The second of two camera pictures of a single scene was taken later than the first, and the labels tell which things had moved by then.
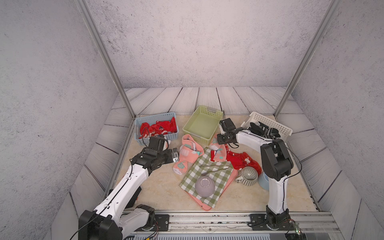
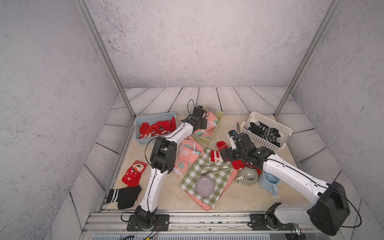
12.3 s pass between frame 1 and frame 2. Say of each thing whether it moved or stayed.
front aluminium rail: stayed
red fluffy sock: stayed
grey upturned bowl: stayed
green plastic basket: stayed
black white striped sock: stayed
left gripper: moved
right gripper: moved
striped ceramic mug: stayed
